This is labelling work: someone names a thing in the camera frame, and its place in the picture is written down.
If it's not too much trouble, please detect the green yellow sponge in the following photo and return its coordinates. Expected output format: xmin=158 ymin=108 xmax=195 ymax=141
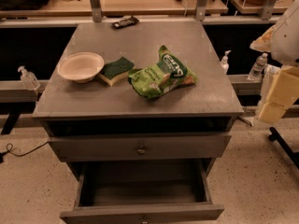
xmin=99 ymin=57 xmax=135 ymax=86

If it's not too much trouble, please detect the clear sanitizer pump bottle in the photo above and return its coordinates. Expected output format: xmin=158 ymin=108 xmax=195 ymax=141
xmin=18 ymin=66 xmax=40 ymax=91

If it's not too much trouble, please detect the white paper bowl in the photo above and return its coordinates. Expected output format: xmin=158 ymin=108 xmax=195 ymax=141
xmin=58 ymin=52 xmax=104 ymax=83

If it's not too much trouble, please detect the black floor cable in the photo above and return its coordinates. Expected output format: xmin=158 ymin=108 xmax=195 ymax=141
xmin=0 ymin=140 xmax=50 ymax=164

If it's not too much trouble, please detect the black remote control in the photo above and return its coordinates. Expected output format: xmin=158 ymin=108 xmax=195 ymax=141
xmin=111 ymin=16 xmax=139 ymax=29

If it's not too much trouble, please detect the black stand leg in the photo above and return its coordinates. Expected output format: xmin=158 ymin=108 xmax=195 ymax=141
xmin=268 ymin=127 xmax=299 ymax=169

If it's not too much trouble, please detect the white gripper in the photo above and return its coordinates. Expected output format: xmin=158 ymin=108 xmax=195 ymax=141
xmin=258 ymin=66 xmax=299 ymax=124

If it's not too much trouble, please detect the grey drawer cabinet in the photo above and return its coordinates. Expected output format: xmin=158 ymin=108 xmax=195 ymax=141
xmin=34 ymin=21 xmax=242 ymax=224

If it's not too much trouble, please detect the green rice chip bag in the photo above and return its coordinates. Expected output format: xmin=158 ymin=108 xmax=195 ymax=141
xmin=128 ymin=46 xmax=197 ymax=99

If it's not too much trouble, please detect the open middle drawer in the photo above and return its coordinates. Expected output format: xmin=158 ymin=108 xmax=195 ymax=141
xmin=60 ymin=160 xmax=224 ymax=224

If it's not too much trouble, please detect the closed top drawer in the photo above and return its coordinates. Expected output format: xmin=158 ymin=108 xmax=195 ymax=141
xmin=50 ymin=133 xmax=231 ymax=162

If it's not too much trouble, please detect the clear plastic water bottle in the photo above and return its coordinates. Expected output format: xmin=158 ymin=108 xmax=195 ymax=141
xmin=248 ymin=53 xmax=268 ymax=80

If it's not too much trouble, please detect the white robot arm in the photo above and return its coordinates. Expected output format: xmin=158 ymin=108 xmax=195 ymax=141
xmin=258 ymin=0 xmax=299 ymax=124

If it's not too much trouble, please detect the white pump bottle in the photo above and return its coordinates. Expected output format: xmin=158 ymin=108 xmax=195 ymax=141
xmin=221 ymin=50 xmax=230 ymax=73

